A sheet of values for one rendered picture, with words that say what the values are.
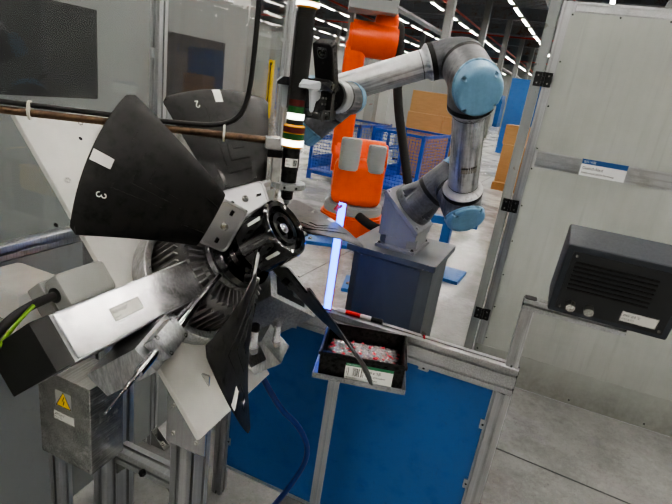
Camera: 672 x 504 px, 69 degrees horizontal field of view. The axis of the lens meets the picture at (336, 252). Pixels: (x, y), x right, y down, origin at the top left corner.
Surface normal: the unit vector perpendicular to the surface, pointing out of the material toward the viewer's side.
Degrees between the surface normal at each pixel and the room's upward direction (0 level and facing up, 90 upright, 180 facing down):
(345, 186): 90
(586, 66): 90
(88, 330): 50
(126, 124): 71
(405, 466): 90
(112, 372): 102
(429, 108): 90
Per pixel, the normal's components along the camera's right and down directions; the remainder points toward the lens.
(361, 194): 0.01, 0.33
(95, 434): 0.92, 0.25
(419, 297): 0.33, 0.35
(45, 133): 0.79, -0.41
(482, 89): 0.08, 0.65
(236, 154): 0.23, -0.33
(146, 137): 0.72, 0.03
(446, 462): -0.38, 0.25
